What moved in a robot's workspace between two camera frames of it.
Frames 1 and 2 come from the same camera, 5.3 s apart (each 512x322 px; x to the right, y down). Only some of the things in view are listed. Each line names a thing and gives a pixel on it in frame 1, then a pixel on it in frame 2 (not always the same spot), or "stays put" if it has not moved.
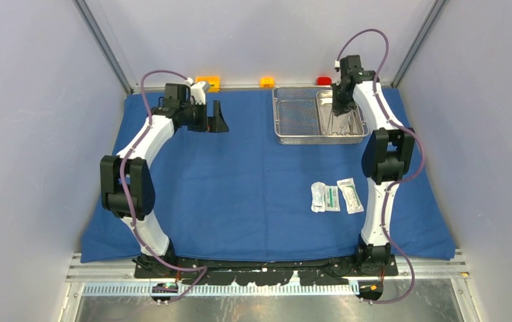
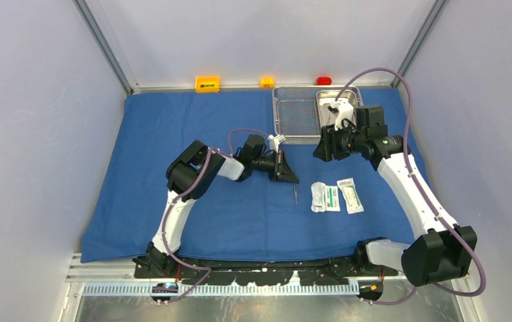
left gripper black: (219, 125) to (284, 173)
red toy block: (323, 80) stays put
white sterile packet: (350, 193) stays put
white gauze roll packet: (319, 192) stays put
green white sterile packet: (331, 198) stays put
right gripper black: (338, 108) to (329, 144)
